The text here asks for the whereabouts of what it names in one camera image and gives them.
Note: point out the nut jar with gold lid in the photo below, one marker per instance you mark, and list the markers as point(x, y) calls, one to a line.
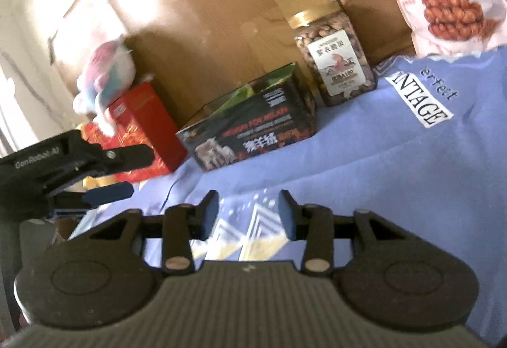
point(336, 63)

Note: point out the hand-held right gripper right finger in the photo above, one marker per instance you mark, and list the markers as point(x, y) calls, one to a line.
point(286, 213)

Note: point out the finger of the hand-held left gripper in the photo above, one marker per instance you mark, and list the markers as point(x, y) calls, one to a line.
point(128, 157)
point(111, 193)

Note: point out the blue printed bed sheet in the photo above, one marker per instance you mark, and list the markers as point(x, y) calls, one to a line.
point(376, 158)

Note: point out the green snack packet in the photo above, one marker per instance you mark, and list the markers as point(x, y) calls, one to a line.
point(253, 88)

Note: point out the black printed cardboard box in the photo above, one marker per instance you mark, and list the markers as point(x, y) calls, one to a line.
point(253, 126)

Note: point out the large cardboard box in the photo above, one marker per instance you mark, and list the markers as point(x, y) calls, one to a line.
point(190, 15)

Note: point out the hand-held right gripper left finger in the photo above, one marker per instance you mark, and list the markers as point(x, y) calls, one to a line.
point(210, 213)

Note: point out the yellow plush toy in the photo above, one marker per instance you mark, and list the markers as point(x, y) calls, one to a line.
point(99, 182)

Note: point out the brown cushion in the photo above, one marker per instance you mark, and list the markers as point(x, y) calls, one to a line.
point(368, 15)

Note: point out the pink blue white plush toy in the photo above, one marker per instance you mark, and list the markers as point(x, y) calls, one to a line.
point(107, 75)

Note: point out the red cardboard box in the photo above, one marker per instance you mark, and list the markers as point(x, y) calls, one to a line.
point(146, 122)

